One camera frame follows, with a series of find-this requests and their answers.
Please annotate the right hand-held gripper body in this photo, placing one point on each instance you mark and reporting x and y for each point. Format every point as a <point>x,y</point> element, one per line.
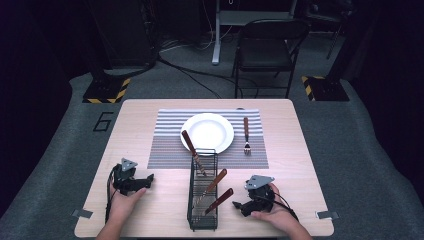
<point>258,198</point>

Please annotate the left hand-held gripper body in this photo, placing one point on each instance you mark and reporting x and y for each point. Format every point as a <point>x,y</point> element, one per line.
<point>126,181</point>

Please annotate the person's left hand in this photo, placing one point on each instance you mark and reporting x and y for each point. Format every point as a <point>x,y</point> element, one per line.
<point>124,204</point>

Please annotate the person's right hand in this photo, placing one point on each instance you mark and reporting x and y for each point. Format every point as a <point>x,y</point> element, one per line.
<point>278,216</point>

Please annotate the striped grey placemat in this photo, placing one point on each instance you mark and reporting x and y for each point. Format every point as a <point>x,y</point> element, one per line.
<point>166,150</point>

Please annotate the grey tape piece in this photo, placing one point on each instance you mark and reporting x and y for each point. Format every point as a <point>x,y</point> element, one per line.
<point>82,213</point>
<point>327,215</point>

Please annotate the white round plate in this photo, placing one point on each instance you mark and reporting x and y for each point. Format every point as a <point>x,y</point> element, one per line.
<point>210,131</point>

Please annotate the black yellow striped stand base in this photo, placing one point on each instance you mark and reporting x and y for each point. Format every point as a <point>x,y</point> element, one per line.
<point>325,89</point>
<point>105,90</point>

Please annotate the black folding chair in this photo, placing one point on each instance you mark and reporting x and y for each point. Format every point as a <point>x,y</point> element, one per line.
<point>263,55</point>

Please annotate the dark equipment cabinet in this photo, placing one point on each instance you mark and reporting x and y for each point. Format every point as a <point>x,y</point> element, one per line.
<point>123,33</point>

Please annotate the white desk frame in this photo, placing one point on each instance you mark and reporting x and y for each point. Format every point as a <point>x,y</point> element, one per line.
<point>216,40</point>

